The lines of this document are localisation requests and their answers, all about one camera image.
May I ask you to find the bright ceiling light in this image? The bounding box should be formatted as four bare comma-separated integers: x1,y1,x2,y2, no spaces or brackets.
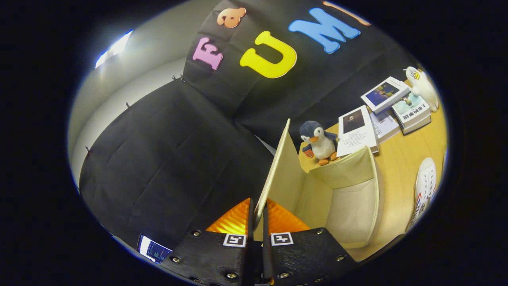
94,30,133,69

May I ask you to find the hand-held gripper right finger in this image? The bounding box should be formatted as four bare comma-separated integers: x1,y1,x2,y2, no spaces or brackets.
261,199,360,286

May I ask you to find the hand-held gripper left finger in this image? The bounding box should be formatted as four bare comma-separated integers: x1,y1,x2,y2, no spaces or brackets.
159,197,255,286

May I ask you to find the grey penguin plush toy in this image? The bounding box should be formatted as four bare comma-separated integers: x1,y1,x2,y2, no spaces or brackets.
300,121,340,166

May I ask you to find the dark-edged thick book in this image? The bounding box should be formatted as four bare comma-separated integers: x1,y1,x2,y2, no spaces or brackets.
401,115,432,135

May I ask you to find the white canvas shoe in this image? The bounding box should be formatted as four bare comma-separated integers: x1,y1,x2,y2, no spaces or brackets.
406,157,437,233

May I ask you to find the white duck plush toy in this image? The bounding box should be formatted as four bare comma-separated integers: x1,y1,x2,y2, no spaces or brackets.
404,66,440,112

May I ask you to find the beige fabric storage box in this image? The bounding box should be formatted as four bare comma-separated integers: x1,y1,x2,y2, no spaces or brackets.
254,118,385,251

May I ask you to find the white text-covered book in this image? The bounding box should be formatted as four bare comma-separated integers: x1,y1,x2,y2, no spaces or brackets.
371,110,401,143

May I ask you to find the black backdrop cloth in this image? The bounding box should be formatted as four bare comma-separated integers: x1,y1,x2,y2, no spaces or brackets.
79,0,417,249

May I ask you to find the book with pale sky cover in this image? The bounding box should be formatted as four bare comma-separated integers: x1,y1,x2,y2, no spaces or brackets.
391,95,431,129

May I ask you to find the book with portrait cover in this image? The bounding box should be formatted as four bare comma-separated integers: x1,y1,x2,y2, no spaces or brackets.
337,105,379,157

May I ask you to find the book with night photo cover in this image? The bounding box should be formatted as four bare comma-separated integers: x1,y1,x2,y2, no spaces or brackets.
360,76,411,115

